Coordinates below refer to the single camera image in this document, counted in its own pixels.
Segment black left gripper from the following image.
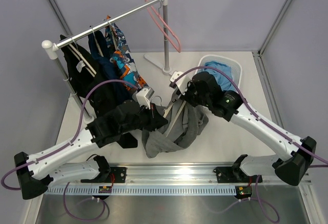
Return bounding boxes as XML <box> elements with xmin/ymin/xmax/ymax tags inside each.
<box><xmin>120</xmin><ymin>102</ymin><xmax>168</xmax><ymax>135</ymax></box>

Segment grey knit shorts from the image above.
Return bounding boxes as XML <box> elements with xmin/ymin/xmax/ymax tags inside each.
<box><xmin>141</xmin><ymin>100</ymin><xmax>209</xmax><ymax>158</ymax></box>

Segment light blue shorts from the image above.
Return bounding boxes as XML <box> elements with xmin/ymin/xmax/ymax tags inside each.
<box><xmin>204</xmin><ymin>61</ymin><xmax>236</xmax><ymax>91</ymax></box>

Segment pink clothes hanger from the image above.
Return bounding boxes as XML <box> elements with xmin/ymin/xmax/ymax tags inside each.
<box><xmin>147</xmin><ymin>6</ymin><xmax>181</xmax><ymax>53</ymax></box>

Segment white hanger with grey shorts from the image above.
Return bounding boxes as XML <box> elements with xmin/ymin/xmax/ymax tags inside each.
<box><xmin>149</xmin><ymin>90</ymin><xmax>186</xmax><ymax>142</ymax></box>

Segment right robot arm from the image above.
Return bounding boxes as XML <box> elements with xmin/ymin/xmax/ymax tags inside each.
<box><xmin>175</xmin><ymin>71</ymin><xmax>317</xmax><ymax>186</ymax></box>

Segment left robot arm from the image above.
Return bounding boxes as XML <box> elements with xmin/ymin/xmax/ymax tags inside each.
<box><xmin>14</xmin><ymin>100</ymin><xmax>168</xmax><ymax>200</ymax></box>

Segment patterned navy orange shorts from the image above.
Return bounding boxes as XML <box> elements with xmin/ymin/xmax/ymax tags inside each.
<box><xmin>110</xmin><ymin>25</ymin><xmax>149</xmax><ymax>89</ymax></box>

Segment wooden hanger with patterned shorts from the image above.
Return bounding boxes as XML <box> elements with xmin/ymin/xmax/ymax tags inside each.
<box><xmin>88</xmin><ymin>23</ymin><xmax>118</xmax><ymax>58</ymax></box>

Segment wooden hanger with black garment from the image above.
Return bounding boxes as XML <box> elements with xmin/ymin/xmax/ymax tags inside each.
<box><xmin>69</xmin><ymin>45</ymin><xmax>96</xmax><ymax>77</ymax></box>

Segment white perforated basket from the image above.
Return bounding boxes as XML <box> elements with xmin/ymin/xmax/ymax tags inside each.
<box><xmin>195</xmin><ymin>54</ymin><xmax>242</xmax><ymax>91</ymax></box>

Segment navy blue garment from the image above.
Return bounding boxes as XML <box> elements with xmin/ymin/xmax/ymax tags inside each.
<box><xmin>87</xmin><ymin>33</ymin><xmax>134</xmax><ymax>107</ymax></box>

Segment black garment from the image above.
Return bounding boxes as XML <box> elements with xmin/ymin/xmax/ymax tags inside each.
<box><xmin>59</xmin><ymin>34</ymin><xmax>138</xmax><ymax>150</ymax></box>

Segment silver clothes rack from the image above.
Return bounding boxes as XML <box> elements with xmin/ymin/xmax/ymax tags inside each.
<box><xmin>42</xmin><ymin>0</ymin><xmax>174</xmax><ymax>121</ymax></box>

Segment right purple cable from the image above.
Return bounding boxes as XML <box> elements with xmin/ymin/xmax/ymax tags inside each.
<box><xmin>170</xmin><ymin>67</ymin><xmax>328</xmax><ymax>222</ymax></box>

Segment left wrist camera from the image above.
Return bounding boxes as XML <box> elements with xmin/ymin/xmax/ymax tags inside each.
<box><xmin>135</xmin><ymin>87</ymin><xmax>154</xmax><ymax>109</ymax></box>

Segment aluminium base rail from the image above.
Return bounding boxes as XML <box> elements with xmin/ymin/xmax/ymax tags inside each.
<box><xmin>33</xmin><ymin>164</ymin><xmax>312</xmax><ymax>186</ymax></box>

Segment white slotted cable duct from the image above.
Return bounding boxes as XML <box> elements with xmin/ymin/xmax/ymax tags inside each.
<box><xmin>46</xmin><ymin>185</ymin><xmax>236</xmax><ymax>196</ymax></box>

